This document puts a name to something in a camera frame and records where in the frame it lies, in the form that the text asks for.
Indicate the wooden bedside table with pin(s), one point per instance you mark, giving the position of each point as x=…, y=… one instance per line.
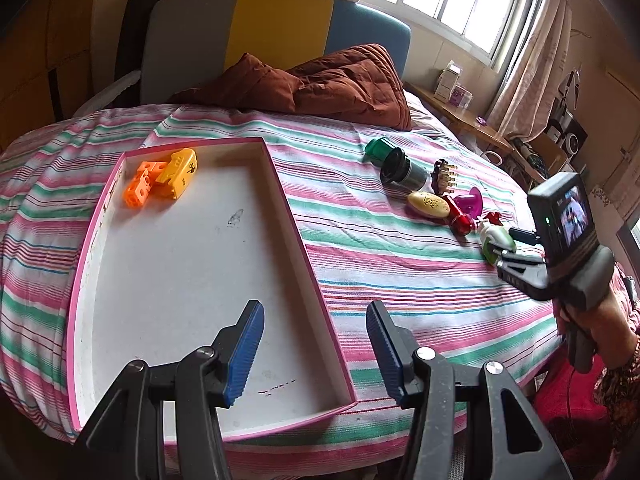
x=465, y=115

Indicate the pink shallow cardboard box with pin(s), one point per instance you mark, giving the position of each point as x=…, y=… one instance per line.
x=200, y=260

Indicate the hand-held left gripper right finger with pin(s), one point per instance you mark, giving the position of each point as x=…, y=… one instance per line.
x=385, y=350

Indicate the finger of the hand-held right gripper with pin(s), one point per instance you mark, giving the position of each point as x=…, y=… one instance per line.
x=515, y=256
x=522, y=235

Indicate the purple plastic ball toy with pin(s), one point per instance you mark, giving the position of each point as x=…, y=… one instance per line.
x=472, y=202

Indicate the red shiny plastic object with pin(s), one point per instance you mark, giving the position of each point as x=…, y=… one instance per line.
x=462, y=220

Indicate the purple small box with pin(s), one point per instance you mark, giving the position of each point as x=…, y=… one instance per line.
x=461, y=97

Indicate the wooden wardrobe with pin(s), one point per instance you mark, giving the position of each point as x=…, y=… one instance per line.
x=40, y=35

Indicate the beige oval speckled object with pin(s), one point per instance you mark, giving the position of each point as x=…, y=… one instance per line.
x=427, y=204

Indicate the red fabric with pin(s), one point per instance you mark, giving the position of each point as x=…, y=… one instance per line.
x=565, y=410

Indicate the orange plastic block toy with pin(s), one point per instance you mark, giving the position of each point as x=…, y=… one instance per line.
x=140, y=185

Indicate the green plastic cup piece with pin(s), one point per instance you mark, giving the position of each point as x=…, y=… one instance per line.
x=380, y=149

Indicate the white carton box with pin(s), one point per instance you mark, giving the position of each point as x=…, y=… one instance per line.
x=446, y=80

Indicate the brown scalp massager comb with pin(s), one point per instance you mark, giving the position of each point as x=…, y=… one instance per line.
x=442, y=180

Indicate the wooden shelf unit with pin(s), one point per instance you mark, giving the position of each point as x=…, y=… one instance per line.
x=547, y=152

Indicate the white round gadget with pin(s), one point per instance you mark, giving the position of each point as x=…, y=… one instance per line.
x=491, y=156

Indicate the yellow plastic toy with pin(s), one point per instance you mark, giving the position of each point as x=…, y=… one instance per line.
x=177, y=172

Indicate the pale pink pillow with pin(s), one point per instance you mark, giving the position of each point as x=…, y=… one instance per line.
x=425, y=110

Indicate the brown quilted blanket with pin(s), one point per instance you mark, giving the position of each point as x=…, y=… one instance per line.
x=340, y=85

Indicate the grey yellow blue headboard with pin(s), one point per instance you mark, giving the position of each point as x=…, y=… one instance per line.
x=280, y=20

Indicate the person's right hand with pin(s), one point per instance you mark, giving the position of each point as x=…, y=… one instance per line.
x=607, y=330

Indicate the clear black cylinder jar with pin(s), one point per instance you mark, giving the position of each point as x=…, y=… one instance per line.
x=405, y=172

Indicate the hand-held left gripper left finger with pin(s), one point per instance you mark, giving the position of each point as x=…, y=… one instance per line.
x=245, y=350

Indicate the beige patterned curtain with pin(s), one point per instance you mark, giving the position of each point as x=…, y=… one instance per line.
x=540, y=60

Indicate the striped bed sheet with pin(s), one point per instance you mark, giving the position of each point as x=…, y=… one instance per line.
x=400, y=270

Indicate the black silver speaker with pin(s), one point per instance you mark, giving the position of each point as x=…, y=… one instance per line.
x=570, y=135

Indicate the white green toy figure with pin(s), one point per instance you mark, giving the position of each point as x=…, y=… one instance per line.
x=497, y=237

